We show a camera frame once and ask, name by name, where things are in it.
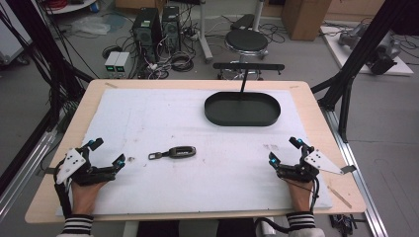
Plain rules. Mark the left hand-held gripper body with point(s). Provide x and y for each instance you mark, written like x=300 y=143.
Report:
x=84 y=173

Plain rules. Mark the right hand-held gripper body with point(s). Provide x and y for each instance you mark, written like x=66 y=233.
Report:
x=304 y=171

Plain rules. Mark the black oval tray with bar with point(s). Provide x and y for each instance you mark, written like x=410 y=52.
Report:
x=242 y=112

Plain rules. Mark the black car key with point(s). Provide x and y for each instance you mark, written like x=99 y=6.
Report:
x=179 y=152

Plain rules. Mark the person's left hand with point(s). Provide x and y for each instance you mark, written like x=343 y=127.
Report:
x=83 y=199

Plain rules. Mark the person's right hand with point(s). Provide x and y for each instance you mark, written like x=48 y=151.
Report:
x=300 y=197

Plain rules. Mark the wooden table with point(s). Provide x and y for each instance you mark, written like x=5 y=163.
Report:
x=329 y=131

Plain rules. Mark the thin wooden stick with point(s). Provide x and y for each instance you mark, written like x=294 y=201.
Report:
x=339 y=197

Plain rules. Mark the small black electronic board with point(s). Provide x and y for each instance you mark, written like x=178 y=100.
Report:
x=342 y=223

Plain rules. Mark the white table leg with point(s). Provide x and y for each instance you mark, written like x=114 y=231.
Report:
x=130 y=229
x=267 y=227

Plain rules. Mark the person's dark trouser leg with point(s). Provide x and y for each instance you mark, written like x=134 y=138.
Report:
x=158 y=229
x=235 y=228

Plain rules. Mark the white foam mat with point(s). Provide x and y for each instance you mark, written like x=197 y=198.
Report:
x=197 y=184

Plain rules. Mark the white power supply box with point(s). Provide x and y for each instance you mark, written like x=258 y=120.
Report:
x=122 y=62
x=111 y=62

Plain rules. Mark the white floor board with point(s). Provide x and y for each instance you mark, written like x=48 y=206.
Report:
x=342 y=56

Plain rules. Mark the black round stool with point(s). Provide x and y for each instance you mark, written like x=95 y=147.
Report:
x=246 y=40

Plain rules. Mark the clear plastic bag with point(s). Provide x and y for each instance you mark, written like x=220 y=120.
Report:
x=90 y=25

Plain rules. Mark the black computer tower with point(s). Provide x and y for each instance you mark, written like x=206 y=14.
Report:
x=146 y=33
x=171 y=28

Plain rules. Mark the grey robot device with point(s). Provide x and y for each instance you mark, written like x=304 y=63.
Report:
x=383 y=54

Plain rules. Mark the brown wooden cabinet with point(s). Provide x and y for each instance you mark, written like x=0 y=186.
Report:
x=304 y=18

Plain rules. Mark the white round table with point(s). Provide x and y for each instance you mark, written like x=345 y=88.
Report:
x=70 y=7

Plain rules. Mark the white metal stand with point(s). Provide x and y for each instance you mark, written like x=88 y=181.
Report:
x=205 y=36

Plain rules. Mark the aluminium rail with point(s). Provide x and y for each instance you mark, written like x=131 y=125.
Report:
x=355 y=171
x=23 y=171

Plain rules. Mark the black metal frame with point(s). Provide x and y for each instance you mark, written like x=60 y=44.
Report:
x=54 y=65
x=349 y=75

